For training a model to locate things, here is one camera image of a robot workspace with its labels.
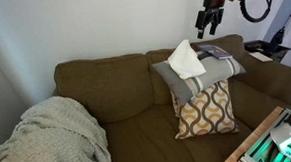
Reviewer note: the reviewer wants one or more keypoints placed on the brown fabric sofa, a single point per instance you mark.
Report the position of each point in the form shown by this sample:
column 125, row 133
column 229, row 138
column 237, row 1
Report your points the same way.
column 126, row 92

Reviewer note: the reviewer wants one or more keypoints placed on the dark spray bottle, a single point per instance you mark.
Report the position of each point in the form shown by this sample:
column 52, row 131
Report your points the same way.
column 278, row 36

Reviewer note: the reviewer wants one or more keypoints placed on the white towel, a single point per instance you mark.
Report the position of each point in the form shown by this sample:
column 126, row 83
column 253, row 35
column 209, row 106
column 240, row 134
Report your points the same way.
column 185, row 60

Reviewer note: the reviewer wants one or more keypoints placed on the purple book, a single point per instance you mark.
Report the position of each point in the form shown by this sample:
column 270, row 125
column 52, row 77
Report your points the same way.
column 214, row 51

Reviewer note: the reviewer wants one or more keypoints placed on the white paper sheet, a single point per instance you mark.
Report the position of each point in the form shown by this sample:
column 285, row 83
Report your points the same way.
column 260, row 56

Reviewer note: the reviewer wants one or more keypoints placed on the wooden robot platform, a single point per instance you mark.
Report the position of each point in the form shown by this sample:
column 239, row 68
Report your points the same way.
column 252, row 140

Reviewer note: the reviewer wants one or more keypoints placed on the grey striped pillow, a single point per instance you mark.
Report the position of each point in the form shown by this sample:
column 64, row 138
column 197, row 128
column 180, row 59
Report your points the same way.
column 215, row 71

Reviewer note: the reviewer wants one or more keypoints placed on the cream knitted blanket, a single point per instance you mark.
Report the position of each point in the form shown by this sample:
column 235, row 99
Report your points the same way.
column 51, row 139

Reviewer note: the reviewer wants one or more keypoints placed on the aluminium rail frame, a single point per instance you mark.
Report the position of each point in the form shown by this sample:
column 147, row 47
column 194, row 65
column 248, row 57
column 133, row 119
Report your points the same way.
column 265, row 144

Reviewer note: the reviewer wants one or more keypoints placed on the black side table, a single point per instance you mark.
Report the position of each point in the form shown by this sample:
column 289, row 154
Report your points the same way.
column 267, row 48

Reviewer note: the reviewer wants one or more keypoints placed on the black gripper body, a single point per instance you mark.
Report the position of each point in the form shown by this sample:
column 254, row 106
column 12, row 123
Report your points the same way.
column 212, row 0

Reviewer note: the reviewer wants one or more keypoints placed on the yellow brown wave-pattern pillow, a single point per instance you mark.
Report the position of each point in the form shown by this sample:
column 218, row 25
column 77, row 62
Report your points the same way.
column 207, row 112

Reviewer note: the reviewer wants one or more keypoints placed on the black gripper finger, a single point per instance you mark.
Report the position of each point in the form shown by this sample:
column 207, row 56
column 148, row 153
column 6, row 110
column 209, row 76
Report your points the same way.
column 216, row 19
column 201, row 23

